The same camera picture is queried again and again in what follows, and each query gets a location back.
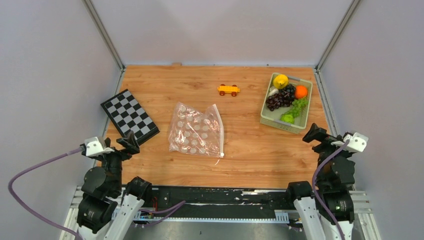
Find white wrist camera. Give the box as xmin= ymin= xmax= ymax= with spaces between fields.
xmin=82 ymin=136 xmax=115 ymax=158
xmin=331 ymin=132 xmax=369 ymax=153

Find clear zip top bag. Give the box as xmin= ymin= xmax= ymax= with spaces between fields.
xmin=168 ymin=102 xmax=225 ymax=158

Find black white checkerboard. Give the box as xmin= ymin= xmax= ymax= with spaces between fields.
xmin=100 ymin=89 xmax=160 ymax=145

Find dark purple fake grapes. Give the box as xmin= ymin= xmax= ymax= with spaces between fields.
xmin=265 ymin=84 xmax=295 ymax=111

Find fake green lime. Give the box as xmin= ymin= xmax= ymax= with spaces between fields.
xmin=280 ymin=114 xmax=295 ymax=124

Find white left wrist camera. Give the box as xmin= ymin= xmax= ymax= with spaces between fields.
xmin=82 ymin=136 xmax=115 ymax=158

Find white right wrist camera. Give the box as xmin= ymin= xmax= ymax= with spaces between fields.
xmin=331 ymin=132 xmax=369 ymax=153

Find white fake garlic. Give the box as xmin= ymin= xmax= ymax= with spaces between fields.
xmin=267 ymin=86 xmax=279 ymax=97

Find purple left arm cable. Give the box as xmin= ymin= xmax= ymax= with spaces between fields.
xmin=7 ymin=147 xmax=186 ymax=240

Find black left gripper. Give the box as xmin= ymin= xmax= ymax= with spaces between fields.
xmin=96 ymin=129 xmax=139 ymax=194

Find green fake grapes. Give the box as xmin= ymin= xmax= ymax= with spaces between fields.
xmin=286 ymin=97 xmax=309 ymax=118

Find yellow toy car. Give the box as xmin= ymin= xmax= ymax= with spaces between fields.
xmin=217 ymin=84 xmax=241 ymax=97

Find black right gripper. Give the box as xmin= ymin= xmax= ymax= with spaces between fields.
xmin=301 ymin=122 xmax=350 ymax=184

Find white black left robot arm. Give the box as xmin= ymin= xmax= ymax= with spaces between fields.
xmin=76 ymin=130 xmax=153 ymax=240

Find fake yellow lemon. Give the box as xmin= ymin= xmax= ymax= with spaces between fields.
xmin=272 ymin=74 xmax=289 ymax=90

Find fake orange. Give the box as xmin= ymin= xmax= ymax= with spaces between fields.
xmin=294 ymin=85 xmax=309 ymax=99

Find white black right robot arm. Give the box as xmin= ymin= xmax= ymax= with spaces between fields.
xmin=285 ymin=123 xmax=355 ymax=240

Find pale green plastic basket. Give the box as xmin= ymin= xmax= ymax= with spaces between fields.
xmin=259 ymin=72 xmax=313 ymax=134

